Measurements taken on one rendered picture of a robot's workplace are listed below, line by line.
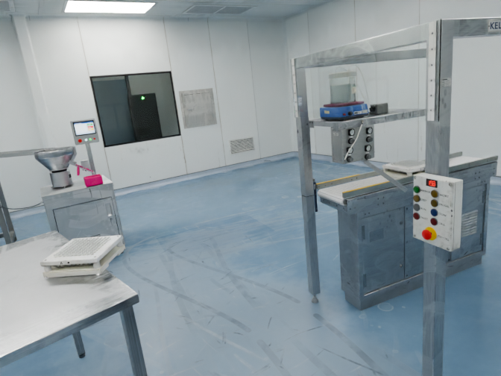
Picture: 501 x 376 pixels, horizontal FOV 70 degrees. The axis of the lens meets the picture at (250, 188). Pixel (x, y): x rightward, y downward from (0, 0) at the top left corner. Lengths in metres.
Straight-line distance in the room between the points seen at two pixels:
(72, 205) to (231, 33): 4.93
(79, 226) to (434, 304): 3.11
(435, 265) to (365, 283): 0.93
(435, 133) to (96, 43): 5.87
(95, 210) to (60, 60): 3.33
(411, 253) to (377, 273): 0.30
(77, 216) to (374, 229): 2.70
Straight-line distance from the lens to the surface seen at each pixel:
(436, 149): 1.51
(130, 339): 1.46
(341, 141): 2.03
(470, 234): 3.11
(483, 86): 5.55
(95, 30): 6.74
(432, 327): 1.81
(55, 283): 1.65
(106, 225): 3.88
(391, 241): 2.55
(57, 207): 3.79
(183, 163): 7.01
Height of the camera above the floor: 1.45
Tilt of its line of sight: 14 degrees down
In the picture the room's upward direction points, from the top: 6 degrees counter-clockwise
